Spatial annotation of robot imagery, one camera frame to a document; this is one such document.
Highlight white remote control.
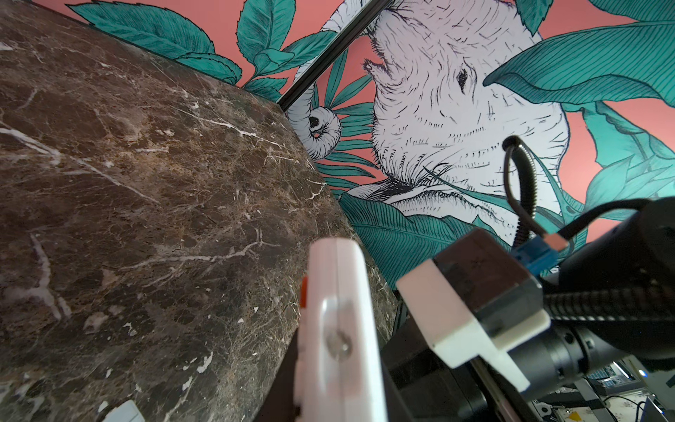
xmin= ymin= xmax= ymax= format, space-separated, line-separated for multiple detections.
xmin=294 ymin=237 xmax=388 ymax=421

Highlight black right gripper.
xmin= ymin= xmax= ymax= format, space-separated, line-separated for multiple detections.
xmin=381 ymin=316 xmax=527 ymax=421

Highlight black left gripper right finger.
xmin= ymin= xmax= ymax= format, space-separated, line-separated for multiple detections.
xmin=381 ymin=364 xmax=411 ymax=422

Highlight white battery cover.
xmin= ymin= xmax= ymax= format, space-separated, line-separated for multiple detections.
xmin=102 ymin=400 xmax=146 ymax=422

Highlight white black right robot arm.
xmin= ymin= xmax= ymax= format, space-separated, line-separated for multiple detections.
xmin=381 ymin=197 xmax=674 ymax=421

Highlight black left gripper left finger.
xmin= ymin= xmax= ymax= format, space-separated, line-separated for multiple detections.
xmin=253 ymin=330 xmax=299 ymax=422

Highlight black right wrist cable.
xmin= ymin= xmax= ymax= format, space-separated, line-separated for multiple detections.
xmin=502 ymin=134 xmax=652 ymax=249

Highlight black right corner frame post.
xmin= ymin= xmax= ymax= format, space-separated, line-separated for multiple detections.
xmin=277 ymin=0 xmax=392 ymax=112

